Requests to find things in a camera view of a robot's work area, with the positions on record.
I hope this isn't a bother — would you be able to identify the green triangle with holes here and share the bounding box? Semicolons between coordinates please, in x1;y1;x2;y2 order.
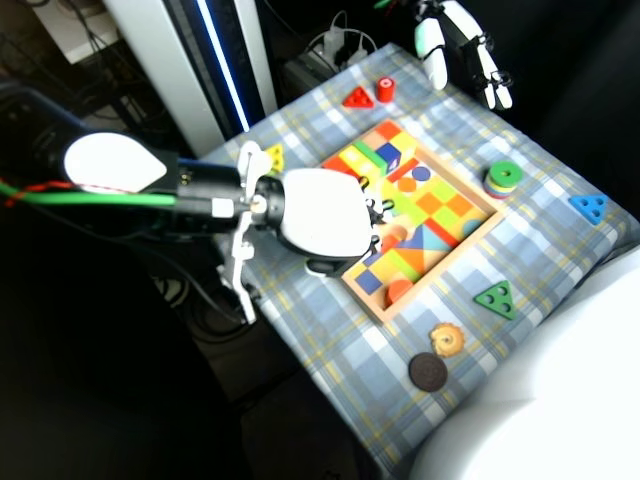
473;279;517;321

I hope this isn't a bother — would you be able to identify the stack of coloured wooden rings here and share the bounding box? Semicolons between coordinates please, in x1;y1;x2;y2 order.
482;159;525;200

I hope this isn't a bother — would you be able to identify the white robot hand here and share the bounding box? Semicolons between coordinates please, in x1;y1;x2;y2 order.
277;167;396;277
414;0;514;111

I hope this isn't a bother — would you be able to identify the tan flower-shaped cookie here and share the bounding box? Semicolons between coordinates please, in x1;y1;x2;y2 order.
428;322;466;359

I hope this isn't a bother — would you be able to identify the white column with blue stripe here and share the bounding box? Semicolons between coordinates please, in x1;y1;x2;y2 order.
102;0;279;157

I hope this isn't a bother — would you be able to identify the red half-cylinder block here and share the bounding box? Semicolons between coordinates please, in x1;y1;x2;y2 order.
383;278;414;307

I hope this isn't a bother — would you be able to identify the white power strip with plugs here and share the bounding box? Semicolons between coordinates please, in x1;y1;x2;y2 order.
305;10;380;69

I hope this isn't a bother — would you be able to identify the round dark chocolate cookie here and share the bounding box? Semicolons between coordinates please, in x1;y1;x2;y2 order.
408;352;449;390

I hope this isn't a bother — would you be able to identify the yellow triangle with holes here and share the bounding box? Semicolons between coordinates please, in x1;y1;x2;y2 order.
263;143;287;174

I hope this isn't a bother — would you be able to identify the blue triangle with holes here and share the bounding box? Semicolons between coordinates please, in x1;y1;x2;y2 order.
568;193;610;225

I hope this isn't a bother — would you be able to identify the square wooden tray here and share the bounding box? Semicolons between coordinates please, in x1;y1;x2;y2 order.
319;118;505;325

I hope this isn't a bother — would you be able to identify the natural wooden block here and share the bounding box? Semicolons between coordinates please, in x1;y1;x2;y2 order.
380;223;410;254

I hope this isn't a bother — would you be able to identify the red cylinder with white mark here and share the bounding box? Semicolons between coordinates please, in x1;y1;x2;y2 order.
375;75;397;104

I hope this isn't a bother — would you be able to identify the red triangle with holes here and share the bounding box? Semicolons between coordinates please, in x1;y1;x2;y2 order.
341;85;375;110

